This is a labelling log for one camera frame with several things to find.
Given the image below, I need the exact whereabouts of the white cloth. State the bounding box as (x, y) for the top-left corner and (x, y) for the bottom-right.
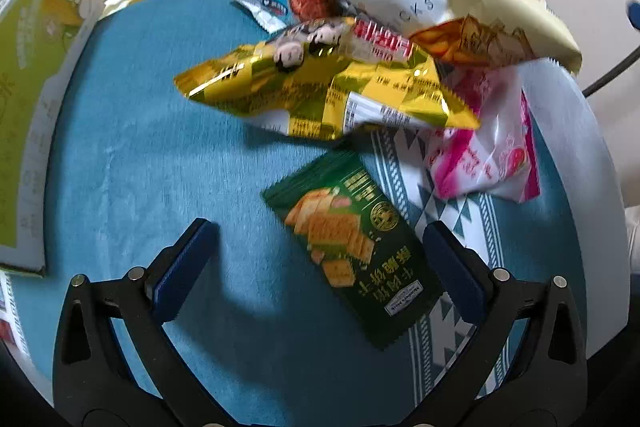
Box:
(622, 204), (640, 268)

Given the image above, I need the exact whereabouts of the teal patterned table mat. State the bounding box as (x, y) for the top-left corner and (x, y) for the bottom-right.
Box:
(10, 0), (591, 427)

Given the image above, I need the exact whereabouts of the green cracker packet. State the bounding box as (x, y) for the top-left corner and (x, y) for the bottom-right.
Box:
(262, 149), (446, 352)

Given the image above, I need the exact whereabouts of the orange snack packet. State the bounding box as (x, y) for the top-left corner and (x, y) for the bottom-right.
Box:
(410, 16), (533, 68)

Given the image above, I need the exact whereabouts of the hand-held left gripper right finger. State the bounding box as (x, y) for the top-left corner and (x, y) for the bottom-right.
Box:
(420, 221), (588, 427)

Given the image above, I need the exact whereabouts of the gold snack packet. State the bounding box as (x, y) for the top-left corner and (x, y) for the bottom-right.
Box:
(173, 17), (482, 142)

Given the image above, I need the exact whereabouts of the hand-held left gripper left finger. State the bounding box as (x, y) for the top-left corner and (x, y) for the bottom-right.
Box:
(52, 218), (221, 427)

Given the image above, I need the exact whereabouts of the green cardboard box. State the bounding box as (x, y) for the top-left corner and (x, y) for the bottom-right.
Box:
(0, 0), (107, 280)

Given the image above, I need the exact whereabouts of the pink and white snack packet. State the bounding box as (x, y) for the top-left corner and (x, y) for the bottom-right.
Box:
(425, 62), (542, 204)

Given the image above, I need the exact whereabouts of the red printed carton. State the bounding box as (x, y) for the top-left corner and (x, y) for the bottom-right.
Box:
(0, 272), (36, 368)

